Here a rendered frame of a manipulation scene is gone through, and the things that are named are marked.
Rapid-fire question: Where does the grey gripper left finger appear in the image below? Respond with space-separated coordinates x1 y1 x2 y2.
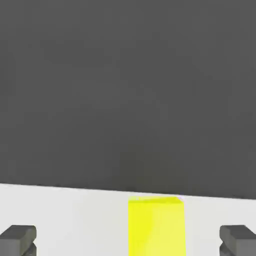
0 224 38 256

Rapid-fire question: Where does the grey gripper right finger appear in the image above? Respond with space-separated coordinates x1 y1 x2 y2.
219 224 256 256

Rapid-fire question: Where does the large yellow box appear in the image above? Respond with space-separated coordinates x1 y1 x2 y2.
127 196 187 256

